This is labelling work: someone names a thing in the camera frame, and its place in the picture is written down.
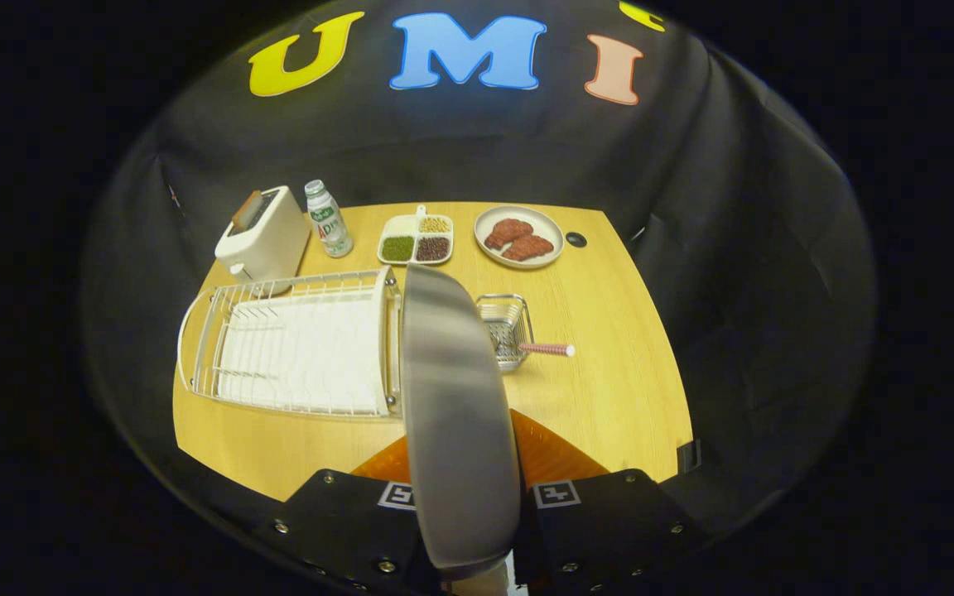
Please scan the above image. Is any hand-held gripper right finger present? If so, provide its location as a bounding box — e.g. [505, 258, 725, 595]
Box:
[510, 408, 706, 595]

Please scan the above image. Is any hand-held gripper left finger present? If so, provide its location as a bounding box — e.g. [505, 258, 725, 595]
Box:
[266, 435, 445, 596]

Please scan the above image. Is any beige round plate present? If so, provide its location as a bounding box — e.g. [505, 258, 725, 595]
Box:
[401, 265, 523, 580]

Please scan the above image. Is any white wire dish rack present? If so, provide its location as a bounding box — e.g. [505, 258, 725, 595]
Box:
[177, 267, 403, 419]

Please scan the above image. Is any metal wire basket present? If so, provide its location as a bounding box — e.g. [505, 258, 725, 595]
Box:
[475, 294, 534, 373]

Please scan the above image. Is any white divided dish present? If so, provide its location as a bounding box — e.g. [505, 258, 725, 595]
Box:
[376, 204, 455, 267]

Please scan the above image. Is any beige plate with meat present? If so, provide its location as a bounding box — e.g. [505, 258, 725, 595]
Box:
[474, 204, 566, 270]

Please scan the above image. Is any black backdrop cloth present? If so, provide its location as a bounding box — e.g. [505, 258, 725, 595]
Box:
[84, 0, 875, 572]

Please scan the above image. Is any red meat slice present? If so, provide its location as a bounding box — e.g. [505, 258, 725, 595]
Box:
[500, 235, 555, 262]
[484, 219, 534, 251]

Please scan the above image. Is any white toaster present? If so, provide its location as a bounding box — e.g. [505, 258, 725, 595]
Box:
[214, 185, 312, 297]

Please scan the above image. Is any clear bottle green label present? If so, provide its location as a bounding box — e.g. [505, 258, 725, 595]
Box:
[304, 180, 354, 258]

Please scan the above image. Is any brown toast slice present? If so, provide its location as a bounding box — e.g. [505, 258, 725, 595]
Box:
[231, 190, 264, 233]

